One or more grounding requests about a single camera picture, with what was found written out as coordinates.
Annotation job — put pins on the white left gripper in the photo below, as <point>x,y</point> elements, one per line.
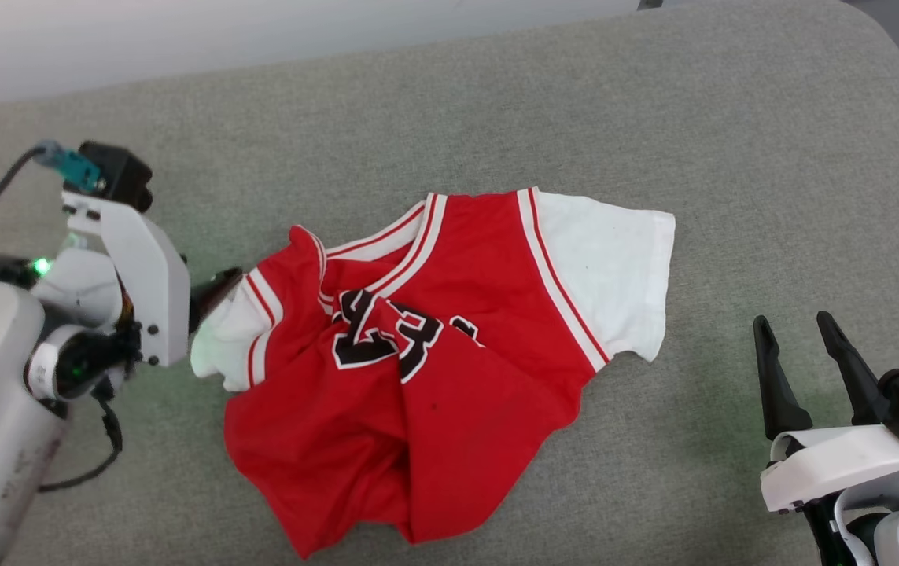
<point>154,291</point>

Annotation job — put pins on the teal left camera connector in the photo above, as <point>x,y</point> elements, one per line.
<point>71,167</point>

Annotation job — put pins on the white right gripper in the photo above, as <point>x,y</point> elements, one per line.
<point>834,464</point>

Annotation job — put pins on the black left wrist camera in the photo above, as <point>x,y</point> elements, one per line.
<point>123,173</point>

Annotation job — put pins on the red Bulls basketball jersey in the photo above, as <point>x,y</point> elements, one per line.
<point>480,314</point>

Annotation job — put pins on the grey fabric sofa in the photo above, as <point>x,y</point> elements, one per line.
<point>653,118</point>

